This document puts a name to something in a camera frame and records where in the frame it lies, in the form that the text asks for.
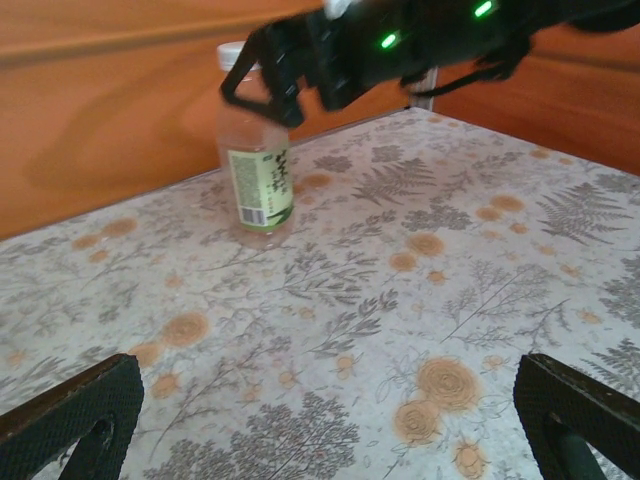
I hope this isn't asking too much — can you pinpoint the metal post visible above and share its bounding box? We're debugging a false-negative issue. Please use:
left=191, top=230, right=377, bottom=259
left=423, top=64, right=440, bottom=111

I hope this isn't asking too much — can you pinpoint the floral patterned tablecloth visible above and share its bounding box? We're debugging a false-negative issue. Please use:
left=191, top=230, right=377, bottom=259
left=0, top=107, right=640, bottom=480

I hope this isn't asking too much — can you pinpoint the black cable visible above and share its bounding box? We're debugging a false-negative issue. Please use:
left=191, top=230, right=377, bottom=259
left=398, top=37, right=532, bottom=99

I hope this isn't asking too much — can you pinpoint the clear plastic bottle green label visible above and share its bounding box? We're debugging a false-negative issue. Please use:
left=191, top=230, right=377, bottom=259
left=215, top=62, right=297, bottom=250

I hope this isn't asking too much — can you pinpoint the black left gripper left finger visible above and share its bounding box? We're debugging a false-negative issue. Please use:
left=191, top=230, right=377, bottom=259
left=0, top=353, right=143, bottom=480

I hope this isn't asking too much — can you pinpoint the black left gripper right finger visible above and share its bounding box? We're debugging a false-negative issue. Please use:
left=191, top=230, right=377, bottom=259
left=513, top=352, right=640, bottom=480

